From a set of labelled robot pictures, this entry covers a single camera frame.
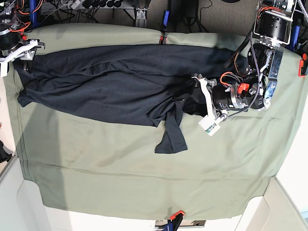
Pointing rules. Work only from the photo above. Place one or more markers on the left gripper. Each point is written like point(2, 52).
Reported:
point(220, 98)

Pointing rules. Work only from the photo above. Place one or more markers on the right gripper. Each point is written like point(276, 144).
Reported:
point(13, 46)

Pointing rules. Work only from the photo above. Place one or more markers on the dark navy long-sleeve shirt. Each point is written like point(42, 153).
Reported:
point(125, 84)

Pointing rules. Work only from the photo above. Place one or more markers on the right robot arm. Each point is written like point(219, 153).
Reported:
point(16, 17)

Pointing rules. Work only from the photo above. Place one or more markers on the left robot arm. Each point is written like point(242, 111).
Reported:
point(257, 62)

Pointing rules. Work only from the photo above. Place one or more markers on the blue clamp top left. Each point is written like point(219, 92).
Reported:
point(34, 7)

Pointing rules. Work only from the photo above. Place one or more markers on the blue clamp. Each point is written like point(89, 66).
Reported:
point(34, 7)
point(163, 38)
point(297, 40)

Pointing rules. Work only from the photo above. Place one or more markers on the blue clamp top centre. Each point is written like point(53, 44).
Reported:
point(163, 38)

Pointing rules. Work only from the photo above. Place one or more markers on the white power strip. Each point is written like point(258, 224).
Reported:
point(71, 4)

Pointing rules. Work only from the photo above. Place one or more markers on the black power adapter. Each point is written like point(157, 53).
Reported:
point(182, 9)

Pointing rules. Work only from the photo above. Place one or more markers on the black object left edge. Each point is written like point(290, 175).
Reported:
point(4, 156)

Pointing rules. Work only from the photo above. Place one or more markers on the green table cloth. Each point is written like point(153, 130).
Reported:
point(108, 169)

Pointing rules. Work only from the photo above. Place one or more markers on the orange clamp right edge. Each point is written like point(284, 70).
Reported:
point(303, 66)

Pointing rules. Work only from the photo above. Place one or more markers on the blue clamp top right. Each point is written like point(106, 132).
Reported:
point(297, 40)

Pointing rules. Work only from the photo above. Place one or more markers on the orange black clamp bottom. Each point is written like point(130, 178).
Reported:
point(174, 222)

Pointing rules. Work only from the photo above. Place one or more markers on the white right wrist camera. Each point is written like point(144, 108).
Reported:
point(4, 65)

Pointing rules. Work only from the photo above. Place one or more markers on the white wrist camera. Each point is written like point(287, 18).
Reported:
point(4, 65)
point(209, 125)

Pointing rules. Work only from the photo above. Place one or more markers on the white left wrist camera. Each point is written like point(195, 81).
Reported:
point(209, 125)

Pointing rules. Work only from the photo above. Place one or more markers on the aluminium frame bracket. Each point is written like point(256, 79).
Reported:
point(141, 17)

